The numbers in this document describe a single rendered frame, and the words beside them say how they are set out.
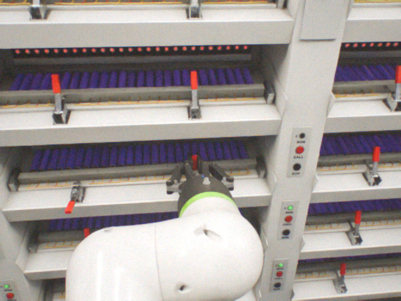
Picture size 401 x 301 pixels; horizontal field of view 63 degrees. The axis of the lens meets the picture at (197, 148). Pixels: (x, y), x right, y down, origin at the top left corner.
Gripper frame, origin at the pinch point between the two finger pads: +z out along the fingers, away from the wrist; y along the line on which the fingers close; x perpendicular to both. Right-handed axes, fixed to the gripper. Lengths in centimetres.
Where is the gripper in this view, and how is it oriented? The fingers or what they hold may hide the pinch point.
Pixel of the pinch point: (194, 162)
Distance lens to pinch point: 73.7
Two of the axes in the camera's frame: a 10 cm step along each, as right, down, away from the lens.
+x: -0.2, -9.6, -2.9
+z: -0.9, -2.8, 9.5
